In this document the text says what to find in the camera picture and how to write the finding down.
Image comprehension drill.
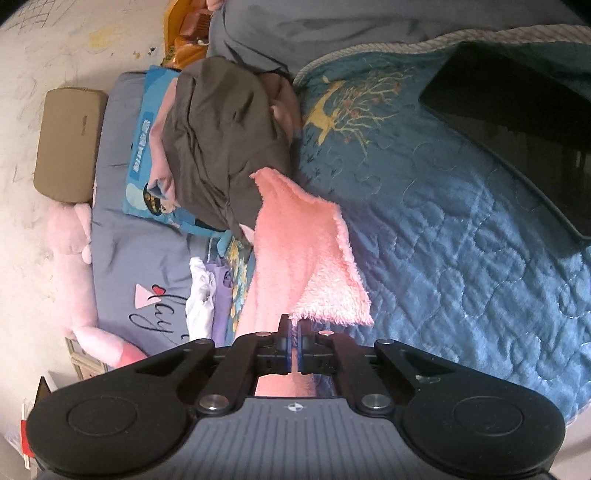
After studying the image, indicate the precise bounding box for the beige cushion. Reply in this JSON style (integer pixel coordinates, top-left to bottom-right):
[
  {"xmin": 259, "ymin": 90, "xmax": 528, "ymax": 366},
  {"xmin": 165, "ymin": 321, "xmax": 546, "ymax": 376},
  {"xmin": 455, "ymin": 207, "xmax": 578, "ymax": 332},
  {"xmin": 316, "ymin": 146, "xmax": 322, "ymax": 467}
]
[{"xmin": 33, "ymin": 88, "xmax": 109, "ymax": 205}]

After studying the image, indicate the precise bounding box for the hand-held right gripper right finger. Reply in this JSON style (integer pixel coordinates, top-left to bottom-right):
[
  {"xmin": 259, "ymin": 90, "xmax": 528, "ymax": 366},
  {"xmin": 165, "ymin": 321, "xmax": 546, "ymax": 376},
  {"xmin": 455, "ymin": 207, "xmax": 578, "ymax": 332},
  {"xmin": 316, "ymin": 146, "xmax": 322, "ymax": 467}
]
[{"xmin": 295, "ymin": 318, "xmax": 457, "ymax": 417}]

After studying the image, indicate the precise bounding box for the black flat panel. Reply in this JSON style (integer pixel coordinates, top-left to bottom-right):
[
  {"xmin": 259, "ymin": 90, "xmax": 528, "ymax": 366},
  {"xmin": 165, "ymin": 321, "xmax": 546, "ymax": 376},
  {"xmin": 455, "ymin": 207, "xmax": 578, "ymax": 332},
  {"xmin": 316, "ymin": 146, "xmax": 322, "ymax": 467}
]
[{"xmin": 418, "ymin": 42, "xmax": 591, "ymax": 241}]

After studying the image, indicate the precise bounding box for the purple folded garment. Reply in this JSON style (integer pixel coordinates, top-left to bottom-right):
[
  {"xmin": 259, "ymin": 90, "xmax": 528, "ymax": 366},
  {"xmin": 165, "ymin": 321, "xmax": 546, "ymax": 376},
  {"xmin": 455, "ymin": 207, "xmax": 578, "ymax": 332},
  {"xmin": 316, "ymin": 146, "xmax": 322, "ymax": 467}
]
[{"xmin": 205, "ymin": 258, "xmax": 241, "ymax": 344}]

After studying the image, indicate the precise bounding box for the long pink plush toy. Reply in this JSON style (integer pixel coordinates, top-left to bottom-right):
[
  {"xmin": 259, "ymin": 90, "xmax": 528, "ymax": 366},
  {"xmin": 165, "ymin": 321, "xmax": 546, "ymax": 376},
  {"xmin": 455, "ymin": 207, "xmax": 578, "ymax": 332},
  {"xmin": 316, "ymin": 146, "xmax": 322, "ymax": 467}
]
[{"xmin": 46, "ymin": 200, "xmax": 148, "ymax": 370}]

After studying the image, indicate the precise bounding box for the dark grey garment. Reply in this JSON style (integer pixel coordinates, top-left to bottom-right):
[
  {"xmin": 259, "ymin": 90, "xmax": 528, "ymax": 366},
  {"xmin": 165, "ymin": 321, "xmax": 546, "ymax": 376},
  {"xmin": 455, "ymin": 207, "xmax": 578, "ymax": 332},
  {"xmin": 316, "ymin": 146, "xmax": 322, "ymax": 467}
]
[{"xmin": 164, "ymin": 56, "xmax": 294, "ymax": 241}]

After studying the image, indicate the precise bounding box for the blue floral quilt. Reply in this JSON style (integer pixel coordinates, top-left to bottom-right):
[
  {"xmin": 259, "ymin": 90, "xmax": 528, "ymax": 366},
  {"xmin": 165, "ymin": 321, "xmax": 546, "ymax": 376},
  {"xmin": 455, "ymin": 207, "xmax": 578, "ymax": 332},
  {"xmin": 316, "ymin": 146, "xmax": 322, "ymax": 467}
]
[{"xmin": 217, "ymin": 34, "xmax": 591, "ymax": 425}]

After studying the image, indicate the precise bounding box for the white folded shirt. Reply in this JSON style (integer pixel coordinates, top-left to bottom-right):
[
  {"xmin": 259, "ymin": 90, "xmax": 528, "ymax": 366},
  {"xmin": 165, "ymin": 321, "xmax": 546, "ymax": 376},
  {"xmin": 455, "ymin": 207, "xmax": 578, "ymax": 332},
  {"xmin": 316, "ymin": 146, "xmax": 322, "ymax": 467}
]
[{"xmin": 185, "ymin": 256, "xmax": 218, "ymax": 340}]

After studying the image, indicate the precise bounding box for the grey bed sheet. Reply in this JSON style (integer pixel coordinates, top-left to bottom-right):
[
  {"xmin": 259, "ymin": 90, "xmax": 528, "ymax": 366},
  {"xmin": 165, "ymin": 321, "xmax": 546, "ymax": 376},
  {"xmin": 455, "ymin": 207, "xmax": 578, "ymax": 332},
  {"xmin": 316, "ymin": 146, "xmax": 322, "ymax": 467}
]
[{"xmin": 208, "ymin": 0, "xmax": 591, "ymax": 79}]

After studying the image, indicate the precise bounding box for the blue cartoon officer pillow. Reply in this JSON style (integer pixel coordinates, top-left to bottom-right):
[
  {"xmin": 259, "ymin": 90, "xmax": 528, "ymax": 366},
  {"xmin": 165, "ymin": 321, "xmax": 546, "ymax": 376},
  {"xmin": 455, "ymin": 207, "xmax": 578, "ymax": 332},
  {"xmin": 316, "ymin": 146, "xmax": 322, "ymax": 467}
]
[{"xmin": 122, "ymin": 65, "xmax": 232, "ymax": 241}]

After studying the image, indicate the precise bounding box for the orange bag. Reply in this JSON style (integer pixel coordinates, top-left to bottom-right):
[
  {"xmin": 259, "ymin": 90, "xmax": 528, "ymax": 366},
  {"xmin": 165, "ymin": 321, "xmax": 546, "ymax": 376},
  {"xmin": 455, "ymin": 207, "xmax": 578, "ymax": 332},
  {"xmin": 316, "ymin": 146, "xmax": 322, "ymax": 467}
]
[{"xmin": 161, "ymin": 0, "xmax": 215, "ymax": 70}]

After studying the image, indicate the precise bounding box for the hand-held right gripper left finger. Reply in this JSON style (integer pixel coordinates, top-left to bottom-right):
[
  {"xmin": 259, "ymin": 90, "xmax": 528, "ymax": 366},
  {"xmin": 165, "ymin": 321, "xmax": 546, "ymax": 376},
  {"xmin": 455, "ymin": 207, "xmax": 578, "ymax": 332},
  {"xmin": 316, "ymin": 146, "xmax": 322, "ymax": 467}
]
[{"xmin": 136, "ymin": 314, "xmax": 296, "ymax": 417}]

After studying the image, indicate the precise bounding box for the lavender script printed duvet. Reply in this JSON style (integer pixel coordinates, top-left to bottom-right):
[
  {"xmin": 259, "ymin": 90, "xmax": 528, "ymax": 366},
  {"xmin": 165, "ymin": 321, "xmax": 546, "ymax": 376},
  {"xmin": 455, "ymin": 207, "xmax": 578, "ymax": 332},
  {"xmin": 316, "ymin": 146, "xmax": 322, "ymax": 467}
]
[{"xmin": 90, "ymin": 71, "xmax": 218, "ymax": 356}]

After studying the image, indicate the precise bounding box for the coral pink fleece garment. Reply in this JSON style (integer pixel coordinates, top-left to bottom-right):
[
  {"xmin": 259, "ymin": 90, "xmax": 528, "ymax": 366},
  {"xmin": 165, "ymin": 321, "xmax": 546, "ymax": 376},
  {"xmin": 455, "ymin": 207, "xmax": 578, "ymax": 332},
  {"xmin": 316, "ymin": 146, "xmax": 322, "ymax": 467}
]
[{"xmin": 231, "ymin": 167, "xmax": 375, "ymax": 398}]

